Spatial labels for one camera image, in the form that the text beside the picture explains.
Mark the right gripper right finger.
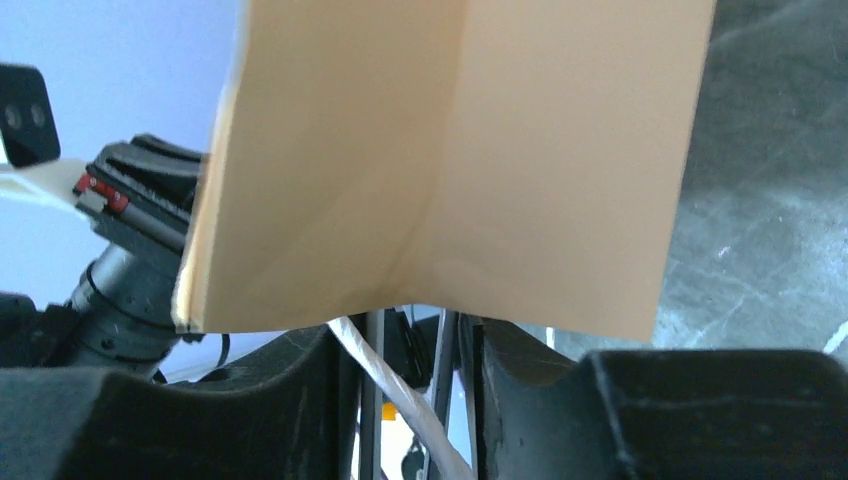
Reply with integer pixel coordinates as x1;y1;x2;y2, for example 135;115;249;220
460;317;847;479

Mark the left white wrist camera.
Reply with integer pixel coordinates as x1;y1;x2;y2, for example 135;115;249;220
1;63;86;215

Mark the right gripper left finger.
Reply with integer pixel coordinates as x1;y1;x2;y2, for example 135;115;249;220
1;326;361;479

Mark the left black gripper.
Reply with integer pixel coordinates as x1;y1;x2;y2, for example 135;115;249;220
1;134;204;378

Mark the brown paper bag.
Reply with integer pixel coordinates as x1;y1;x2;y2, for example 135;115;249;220
170;0;718;480

